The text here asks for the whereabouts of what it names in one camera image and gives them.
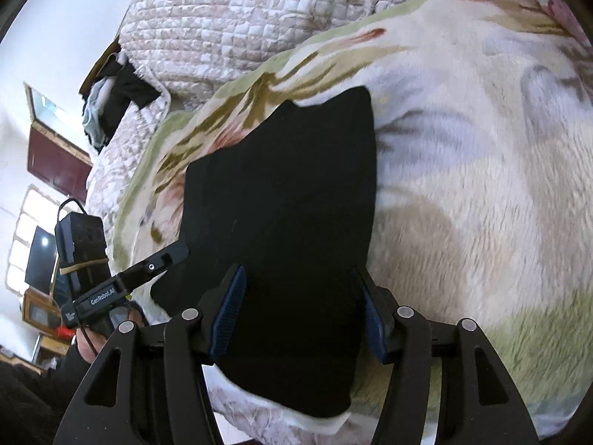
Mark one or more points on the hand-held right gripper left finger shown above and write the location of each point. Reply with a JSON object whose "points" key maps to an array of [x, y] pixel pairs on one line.
{"points": [[227, 317]]}

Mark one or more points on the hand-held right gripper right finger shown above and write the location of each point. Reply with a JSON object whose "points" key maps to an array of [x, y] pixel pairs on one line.
{"points": [[374, 329]]}

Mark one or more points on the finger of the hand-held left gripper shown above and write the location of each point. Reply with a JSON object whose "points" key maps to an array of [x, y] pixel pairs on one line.
{"points": [[155, 263]]}

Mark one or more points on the black pants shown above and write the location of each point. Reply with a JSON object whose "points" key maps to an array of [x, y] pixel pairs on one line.
{"points": [[287, 222]]}

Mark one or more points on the person's left forearm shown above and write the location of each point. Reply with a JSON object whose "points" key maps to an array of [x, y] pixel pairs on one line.
{"points": [[37, 403]]}

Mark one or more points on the person's left hand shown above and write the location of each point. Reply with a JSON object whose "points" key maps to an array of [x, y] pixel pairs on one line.
{"points": [[85, 348]]}

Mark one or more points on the black television screen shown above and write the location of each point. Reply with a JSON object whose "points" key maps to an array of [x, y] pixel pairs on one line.
{"points": [[40, 259]]}

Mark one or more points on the window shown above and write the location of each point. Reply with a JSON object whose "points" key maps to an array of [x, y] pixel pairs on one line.
{"points": [[23, 213]]}

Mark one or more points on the wooden cabinet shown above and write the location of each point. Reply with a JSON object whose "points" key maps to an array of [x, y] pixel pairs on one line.
{"points": [[39, 313]]}

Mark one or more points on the dark red wooden door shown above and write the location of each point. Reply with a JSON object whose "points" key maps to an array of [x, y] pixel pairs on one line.
{"points": [[58, 162]]}

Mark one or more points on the white sheet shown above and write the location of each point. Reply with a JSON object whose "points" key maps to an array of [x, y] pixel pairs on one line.
{"points": [[319, 422]]}

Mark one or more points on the pile of dark clothes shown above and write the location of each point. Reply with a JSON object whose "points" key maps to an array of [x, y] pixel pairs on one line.
{"points": [[125, 85]]}

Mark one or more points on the floral fleece blanket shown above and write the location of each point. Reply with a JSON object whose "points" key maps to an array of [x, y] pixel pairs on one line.
{"points": [[463, 171]]}

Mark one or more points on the beige quilted bedspread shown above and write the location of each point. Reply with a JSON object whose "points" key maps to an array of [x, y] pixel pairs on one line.
{"points": [[231, 23]]}

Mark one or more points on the pink floral comforter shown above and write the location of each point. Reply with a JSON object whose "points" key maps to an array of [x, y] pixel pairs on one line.
{"points": [[551, 0]]}

